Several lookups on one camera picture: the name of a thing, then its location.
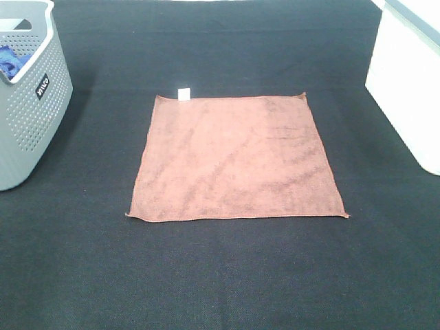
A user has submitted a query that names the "white plastic bin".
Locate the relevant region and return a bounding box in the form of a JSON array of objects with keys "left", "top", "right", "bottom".
[{"left": 365, "top": 1, "right": 439, "bottom": 175}]

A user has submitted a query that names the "blue cloth in basket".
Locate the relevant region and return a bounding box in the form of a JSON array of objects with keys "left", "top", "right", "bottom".
[{"left": 1, "top": 45, "right": 30, "bottom": 80}]

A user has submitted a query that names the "grey perforated laundry basket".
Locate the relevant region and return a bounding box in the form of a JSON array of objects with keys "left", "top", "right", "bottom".
[{"left": 1, "top": 1, "right": 73, "bottom": 190}]

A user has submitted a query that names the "black table mat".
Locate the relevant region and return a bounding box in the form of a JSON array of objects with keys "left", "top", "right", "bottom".
[{"left": 1, "top": 1, "right": 439, "bottom": 329}]

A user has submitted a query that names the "brown microfibre towel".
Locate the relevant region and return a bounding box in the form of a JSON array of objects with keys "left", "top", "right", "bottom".
[{"left": 128, "top": 93, "right": 347, "bottom": 223}]

